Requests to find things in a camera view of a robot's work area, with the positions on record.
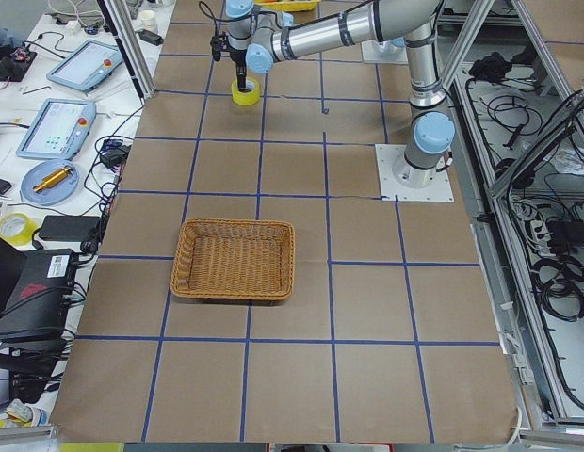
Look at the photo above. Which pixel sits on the black computer box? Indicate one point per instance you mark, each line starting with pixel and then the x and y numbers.
pixel 33 290

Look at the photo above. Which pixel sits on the far teach pendant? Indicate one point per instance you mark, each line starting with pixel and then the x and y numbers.
pixel 87 67

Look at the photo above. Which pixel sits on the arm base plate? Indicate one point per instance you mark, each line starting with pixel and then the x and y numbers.
pixel 400 182
pixel 370 55

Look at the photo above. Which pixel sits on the spare yellow tape roll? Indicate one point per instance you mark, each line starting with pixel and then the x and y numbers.
pixel 17 229

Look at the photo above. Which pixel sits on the black power adapter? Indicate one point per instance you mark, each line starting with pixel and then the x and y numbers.
pixel 68 228

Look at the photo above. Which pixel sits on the brown wicker basket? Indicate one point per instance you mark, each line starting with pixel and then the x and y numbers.
pixel 241 259

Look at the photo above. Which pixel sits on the teach pendant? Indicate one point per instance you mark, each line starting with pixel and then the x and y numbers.
pixel 59 130
pixel 87 67

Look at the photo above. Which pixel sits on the brass cylinder tool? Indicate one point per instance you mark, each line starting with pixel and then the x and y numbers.
pixel 53 179

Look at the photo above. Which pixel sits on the aluminium frame post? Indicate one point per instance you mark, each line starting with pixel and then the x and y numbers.
pixel 118 20

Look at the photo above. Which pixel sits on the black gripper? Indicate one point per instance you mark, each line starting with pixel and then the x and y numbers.
pixel 237 57

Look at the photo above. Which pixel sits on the lavender white cup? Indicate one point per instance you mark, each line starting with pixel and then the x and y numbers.
pixel 148 20

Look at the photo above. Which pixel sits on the blue plate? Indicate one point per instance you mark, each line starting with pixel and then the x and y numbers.
pixel 52 196

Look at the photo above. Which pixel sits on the near teach pendant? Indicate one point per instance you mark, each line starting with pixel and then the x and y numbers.
pixel 59 130

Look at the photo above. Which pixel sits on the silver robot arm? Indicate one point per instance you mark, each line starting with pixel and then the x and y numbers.
pixel 391 46
pixel 398 32

